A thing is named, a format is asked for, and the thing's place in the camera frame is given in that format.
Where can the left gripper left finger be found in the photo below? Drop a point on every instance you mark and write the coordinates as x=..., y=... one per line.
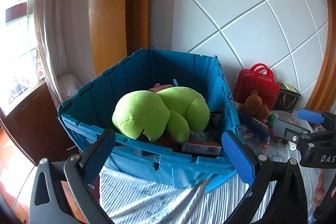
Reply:
x=48, y=201

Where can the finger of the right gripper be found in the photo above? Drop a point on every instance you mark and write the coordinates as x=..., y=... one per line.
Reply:
x=310, y=116
x=288, y=131

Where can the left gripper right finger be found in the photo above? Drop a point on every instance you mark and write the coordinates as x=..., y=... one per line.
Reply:
x=288, y=202

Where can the lime green frog plush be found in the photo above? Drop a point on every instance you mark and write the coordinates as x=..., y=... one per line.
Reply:
x=178, y=110

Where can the blue plastic shoehorn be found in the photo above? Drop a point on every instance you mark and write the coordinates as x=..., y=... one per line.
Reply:
x=175, y=83

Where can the orange green medicine box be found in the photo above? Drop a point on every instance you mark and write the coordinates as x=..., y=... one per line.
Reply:
x=201, y=143

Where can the person's right hand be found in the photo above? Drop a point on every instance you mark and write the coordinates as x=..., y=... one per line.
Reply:
x=319, y=193

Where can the brown bear plush toy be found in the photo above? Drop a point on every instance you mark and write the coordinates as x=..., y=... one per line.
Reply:
x=254, y=107

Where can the red plastic toy suitcase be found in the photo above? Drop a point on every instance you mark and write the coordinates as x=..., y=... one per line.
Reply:
x=259, y=78

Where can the blue plastic storage crate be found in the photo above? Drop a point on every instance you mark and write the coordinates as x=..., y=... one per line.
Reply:
x=89, y=112

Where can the dark wooden cabinet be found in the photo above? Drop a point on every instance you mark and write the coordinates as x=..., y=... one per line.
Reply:
x=34, y=128

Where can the white curtain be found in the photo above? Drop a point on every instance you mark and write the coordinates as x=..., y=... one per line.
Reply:
x=64, y=44

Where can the wooden door frame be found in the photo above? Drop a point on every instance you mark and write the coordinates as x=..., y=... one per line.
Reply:
x=117, y=29

